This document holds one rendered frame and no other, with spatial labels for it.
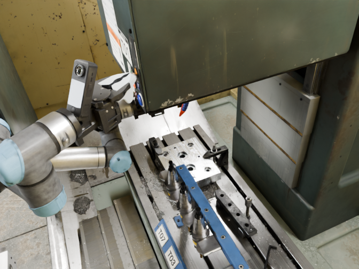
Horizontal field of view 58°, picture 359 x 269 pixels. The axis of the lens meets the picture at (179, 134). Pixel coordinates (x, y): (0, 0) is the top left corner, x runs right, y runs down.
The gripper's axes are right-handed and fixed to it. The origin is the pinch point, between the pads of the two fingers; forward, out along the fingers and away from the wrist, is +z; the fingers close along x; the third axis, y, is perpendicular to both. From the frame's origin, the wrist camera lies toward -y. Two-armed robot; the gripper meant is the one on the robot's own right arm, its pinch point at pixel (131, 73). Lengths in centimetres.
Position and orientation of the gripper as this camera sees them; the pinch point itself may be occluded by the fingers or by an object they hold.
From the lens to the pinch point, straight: 78.3
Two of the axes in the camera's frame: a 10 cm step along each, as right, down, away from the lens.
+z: 6.0, -5.5, 5.9
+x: 8.0, 3.3, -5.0
